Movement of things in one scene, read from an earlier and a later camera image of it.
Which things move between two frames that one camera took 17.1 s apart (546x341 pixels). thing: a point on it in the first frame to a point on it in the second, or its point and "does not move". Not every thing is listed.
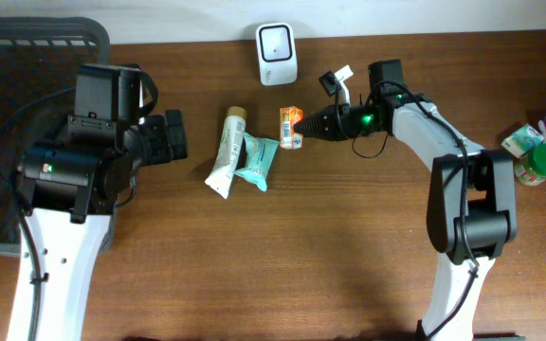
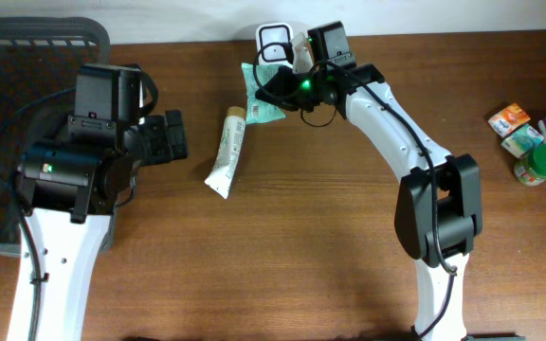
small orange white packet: [289, 116] to [504, 120]
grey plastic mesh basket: [13, 61] does not move
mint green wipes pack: [258, 158] to [258, 111]
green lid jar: [538, 164] does not move
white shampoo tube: [221, 175] does not move
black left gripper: [163, 148] does not move
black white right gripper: [332, 122] to [284, 90]
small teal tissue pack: [523, 139] does not move
